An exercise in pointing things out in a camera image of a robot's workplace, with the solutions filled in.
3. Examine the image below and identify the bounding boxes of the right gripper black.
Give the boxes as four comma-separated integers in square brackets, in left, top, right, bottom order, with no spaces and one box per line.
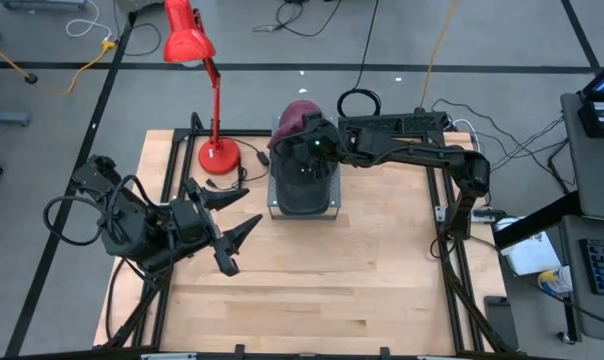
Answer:
[273,113,346,182]

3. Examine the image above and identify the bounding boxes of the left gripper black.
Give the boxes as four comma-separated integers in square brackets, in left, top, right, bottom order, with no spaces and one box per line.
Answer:
[171,177,264,277]

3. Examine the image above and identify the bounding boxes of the dark grey cap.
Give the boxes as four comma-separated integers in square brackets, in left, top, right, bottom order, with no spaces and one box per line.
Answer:
[269,144,339,217]

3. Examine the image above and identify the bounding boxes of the maroon cap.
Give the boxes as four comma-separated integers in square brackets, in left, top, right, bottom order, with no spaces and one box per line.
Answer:
[267,99,324,150]

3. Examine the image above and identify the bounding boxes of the grey metal mesh rack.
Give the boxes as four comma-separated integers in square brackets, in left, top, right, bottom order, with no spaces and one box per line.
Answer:
[266,117,342,221]

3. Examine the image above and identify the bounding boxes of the black perforated tray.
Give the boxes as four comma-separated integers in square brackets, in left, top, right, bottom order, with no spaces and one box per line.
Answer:
[337,111,449,135]

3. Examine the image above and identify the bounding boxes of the red desk lamp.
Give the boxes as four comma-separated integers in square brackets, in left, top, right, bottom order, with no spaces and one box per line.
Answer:
[162,0,242,176]

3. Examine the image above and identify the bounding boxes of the small grey adapter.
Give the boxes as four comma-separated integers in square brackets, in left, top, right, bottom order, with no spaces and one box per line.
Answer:
[470,207,508,225]

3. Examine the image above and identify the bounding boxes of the black flat bar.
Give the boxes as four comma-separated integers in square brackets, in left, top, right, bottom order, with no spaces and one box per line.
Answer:
[491,191,583,251]

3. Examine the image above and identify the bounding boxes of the white paper sheet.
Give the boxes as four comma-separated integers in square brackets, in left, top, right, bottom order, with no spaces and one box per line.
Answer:
[499,228,563,277]

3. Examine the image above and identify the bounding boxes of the white yellow bottle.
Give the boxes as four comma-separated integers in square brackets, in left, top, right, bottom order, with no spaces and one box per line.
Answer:
[536,266,574,295]

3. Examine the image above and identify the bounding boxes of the grey cart top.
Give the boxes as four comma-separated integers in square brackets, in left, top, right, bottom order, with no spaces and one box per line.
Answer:
[560,91,604,222]

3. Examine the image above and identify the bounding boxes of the black box device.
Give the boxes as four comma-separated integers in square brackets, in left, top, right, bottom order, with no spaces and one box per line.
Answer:
[577,97,604,140]

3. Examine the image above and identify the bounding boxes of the grey desk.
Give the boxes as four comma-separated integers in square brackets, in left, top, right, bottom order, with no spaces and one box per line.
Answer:
[556,214,604,346]

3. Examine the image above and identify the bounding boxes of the black lamp cord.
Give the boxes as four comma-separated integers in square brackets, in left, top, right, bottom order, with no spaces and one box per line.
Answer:
[205,138,272,192]

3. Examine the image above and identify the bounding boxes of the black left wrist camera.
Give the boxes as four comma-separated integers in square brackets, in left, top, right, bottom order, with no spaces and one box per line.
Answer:
[174,199,207,234]

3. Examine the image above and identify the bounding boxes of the coiled black cable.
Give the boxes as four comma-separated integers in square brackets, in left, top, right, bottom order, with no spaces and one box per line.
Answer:
[335,0,383,119]

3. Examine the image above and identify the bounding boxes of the black floor cable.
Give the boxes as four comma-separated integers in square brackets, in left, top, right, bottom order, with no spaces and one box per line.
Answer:
[430,97,568,174]
[253,0,344,39]

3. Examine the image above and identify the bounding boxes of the yellow hanging cable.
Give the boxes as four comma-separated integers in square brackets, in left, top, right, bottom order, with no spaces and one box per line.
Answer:
[419,0,458,111]

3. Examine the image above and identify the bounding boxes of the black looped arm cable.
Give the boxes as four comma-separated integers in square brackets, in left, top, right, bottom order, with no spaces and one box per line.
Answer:
[42,194,116,247]

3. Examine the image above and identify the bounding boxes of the white floor cable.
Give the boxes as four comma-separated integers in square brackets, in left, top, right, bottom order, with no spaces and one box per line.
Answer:
[65,0,114,42]

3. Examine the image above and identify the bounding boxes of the yellow floor cable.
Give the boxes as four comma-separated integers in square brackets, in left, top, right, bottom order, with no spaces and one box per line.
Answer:
[0,35,119,97]

